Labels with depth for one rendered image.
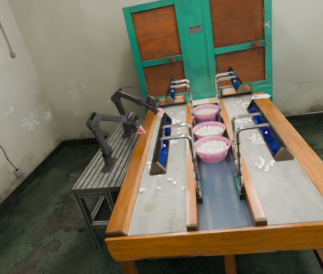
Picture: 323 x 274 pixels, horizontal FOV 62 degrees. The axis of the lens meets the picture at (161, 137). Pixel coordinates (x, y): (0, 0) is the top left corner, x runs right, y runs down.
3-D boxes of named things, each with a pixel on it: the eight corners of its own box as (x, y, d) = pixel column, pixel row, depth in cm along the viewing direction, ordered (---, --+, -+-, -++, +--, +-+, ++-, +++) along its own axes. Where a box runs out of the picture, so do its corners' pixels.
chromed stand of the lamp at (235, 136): (240, 200, 153) (234, 129, 134) (234, 179, 171) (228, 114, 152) (274, 197, 150) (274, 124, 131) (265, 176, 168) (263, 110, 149)
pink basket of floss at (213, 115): (206, 126, 249) (205, 116, 245) (187, 120, 269) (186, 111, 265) (225, 116, 262) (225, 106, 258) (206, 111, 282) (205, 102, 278)
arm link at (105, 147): (109, 150, 220) (91, 118, 203) (113, 153, 216) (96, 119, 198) (103, 155, 217) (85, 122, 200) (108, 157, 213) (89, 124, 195)
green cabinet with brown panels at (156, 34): (143, 102, 295) (122, 7, 254) (149, 87, 344) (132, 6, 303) (272, 82, 274) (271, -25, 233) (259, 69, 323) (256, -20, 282)
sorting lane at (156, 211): (128, 238, 136) (127, 235, 136) (159, 110, 298) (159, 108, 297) (187, 234, 132) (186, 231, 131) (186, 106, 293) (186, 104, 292)
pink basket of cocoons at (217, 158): (196, 167, 191) (193, 155, 187) (194, 148, 215) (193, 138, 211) (234, 162, 187) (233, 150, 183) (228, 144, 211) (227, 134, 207)
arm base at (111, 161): (114, 150, 223) (106, 150, 225) (106, 163, 206) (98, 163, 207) (116, 158, 227) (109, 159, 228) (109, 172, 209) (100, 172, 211)
